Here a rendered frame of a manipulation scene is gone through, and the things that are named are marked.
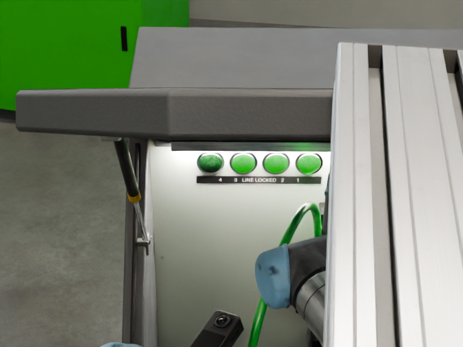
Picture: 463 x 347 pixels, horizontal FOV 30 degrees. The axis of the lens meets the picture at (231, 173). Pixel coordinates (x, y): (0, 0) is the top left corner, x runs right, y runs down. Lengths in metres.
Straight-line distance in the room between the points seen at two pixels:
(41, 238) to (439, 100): 3.24
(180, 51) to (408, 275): 1.37
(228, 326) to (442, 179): 0.86
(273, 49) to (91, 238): 2.06
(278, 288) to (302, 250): 0.06
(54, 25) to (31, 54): 0.21
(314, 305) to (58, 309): 2.37
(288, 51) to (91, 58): 2.43
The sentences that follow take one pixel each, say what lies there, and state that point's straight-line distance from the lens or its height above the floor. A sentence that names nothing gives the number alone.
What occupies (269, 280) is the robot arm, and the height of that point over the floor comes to 1.55.
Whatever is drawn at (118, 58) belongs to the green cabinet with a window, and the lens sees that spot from 4.02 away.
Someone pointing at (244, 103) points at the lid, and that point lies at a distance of 0.61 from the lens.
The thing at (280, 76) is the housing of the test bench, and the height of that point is 1.50.
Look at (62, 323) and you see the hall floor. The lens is 3.27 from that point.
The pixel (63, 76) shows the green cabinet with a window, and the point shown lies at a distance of 4.17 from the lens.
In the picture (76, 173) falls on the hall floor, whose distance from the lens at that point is 4.02.
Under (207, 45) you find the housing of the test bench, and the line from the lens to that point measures 1.72.
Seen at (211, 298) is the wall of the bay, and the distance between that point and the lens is 1.79.
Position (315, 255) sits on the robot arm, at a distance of 1.07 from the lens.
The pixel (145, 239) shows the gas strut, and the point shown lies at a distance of 1.50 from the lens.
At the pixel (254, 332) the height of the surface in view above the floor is 1.35.
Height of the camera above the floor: 2.26
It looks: 35 degrees down
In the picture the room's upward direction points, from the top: 1 degrees clockwise
